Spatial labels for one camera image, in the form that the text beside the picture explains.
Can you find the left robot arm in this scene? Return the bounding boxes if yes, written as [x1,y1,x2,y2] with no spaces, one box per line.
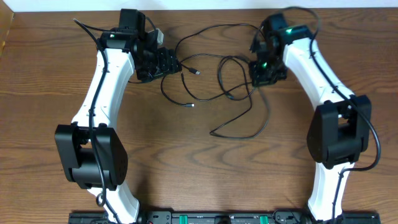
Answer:
[55,9,182,223]

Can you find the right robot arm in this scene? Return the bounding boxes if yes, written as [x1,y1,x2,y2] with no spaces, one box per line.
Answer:
[249,12,371,223]

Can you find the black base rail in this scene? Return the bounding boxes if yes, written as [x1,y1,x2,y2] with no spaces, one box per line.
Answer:
[67,210,381,224]

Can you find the left camera black cable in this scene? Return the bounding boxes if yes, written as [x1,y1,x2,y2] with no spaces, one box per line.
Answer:
[73,17,122,224]

